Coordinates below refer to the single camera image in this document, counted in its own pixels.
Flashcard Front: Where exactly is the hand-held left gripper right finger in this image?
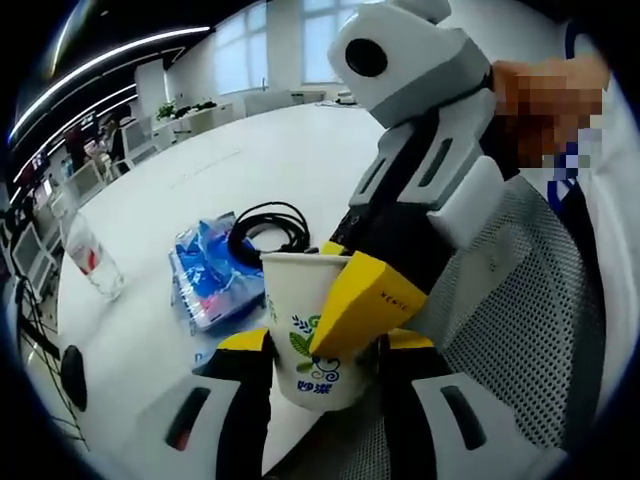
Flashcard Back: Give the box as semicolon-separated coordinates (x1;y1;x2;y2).
377;330;546;480

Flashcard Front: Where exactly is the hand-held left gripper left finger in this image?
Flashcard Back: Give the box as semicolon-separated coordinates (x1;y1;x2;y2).
132;328;274;480

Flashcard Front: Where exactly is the white paper cup green print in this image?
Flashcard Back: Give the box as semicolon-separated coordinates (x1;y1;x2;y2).
259;251;372;412

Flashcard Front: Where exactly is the blue tissue packet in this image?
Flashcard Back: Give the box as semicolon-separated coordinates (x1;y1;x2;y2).
168;212;267;332

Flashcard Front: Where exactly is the black cable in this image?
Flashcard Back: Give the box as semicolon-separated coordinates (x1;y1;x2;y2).
227;201;321;266

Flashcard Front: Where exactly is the black computer mouse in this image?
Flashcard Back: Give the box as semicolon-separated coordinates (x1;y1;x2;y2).
59;344;89;410

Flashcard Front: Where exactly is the clear plastic water bottle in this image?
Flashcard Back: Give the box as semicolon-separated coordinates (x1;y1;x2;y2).
60;212;125;302

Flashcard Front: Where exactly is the large window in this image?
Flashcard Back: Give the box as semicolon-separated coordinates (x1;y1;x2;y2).
214;4;269;96
302;0;346;84

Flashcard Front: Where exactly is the grey mesh office chair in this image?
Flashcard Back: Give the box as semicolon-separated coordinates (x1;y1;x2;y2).
264;174;606;480

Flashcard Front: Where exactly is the person in white shirt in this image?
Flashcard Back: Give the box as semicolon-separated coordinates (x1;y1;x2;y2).
544;19;640;451

